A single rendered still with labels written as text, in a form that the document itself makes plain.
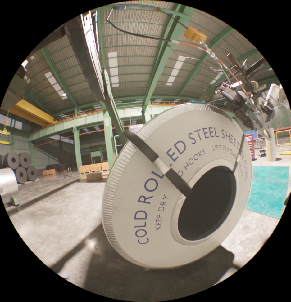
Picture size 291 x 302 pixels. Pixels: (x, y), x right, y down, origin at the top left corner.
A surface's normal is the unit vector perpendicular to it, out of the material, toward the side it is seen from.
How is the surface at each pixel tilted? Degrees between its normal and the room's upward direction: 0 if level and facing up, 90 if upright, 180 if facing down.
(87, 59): 180
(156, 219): 90
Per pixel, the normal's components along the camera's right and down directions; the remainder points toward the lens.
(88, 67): 0.16, 0.99
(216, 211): -0.78, -0.62
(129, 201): 0.17, -0.05
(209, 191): -0.98, -0.13
